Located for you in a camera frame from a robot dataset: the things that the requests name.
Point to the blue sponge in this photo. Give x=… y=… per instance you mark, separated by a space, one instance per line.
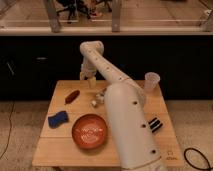
x=58 y=119

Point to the orange ceramic bowl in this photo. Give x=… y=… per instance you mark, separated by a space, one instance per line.
x=89 y=131

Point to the red pepper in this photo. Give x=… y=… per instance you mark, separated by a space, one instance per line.
x=72 y=96

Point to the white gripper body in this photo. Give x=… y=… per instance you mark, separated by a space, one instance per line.
x=87 y=72

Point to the black white striped block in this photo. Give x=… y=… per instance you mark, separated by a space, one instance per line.
x=155 y=124

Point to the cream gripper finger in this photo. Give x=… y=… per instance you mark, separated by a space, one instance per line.
x=92 y=83

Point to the black office chair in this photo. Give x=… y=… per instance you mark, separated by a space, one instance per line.
x=73 y=6

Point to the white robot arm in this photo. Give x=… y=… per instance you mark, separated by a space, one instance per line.
x=124 y=102

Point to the small white crumpled object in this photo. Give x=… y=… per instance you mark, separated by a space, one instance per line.
x=99 y=98

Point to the wooden table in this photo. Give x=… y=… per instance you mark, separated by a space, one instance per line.
x=56 y=146

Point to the clear plastic cup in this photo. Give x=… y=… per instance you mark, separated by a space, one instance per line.
x=151 y=80

